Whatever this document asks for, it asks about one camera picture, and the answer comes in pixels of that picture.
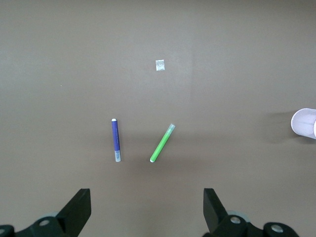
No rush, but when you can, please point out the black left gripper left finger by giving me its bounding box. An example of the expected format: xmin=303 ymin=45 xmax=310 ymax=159
xmin=15 ymin=189 xmax=92 ymax=237

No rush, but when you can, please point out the green marker pen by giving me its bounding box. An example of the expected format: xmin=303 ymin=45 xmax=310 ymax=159
xmin=149 ymin=123 xmax=177 ymax=163

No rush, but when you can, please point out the pink plastic cup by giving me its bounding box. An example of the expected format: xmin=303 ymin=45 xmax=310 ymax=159
xmin=290 ymin=108 xmax=316 ymax=140

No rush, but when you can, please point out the purple marker pen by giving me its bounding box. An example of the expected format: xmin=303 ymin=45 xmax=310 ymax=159
xmin=111 ymin=118 xmax=122 ymax=163

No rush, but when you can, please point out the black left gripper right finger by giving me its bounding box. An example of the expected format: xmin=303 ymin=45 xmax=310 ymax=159
xmin=202 ymin=188 xmax=297 ymax=237

